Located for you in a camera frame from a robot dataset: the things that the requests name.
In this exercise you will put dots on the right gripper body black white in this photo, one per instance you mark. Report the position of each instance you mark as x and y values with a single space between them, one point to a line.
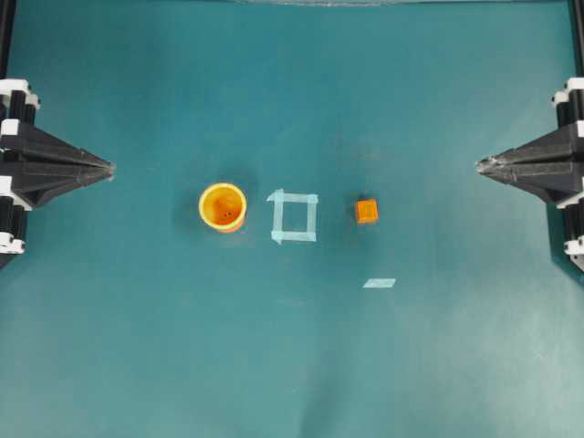
569 106

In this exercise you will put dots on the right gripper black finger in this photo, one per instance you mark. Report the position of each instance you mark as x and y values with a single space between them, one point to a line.
558 184
562 145

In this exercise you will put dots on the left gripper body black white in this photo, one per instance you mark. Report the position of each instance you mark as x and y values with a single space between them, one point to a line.
18 105

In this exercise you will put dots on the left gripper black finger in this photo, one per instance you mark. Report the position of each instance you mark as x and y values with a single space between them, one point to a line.
34 184
33 142

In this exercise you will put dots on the small orange block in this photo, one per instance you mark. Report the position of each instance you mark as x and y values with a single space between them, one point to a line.
367 211

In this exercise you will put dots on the orange yellow cup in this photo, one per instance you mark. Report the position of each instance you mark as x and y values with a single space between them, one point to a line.
223 207

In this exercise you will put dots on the light blue tape strip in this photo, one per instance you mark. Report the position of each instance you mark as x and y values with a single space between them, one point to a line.
380 283

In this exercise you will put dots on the light blue tape square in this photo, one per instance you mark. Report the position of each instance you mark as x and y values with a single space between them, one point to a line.
294 217

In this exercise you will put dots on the black frame post left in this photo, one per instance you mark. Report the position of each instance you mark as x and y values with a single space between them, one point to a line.
7 17

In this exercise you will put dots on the black frame post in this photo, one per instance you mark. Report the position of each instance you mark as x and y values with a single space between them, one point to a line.
576 16
7 17

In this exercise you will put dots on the black frame post right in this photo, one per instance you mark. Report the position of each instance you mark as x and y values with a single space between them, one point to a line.
576 16

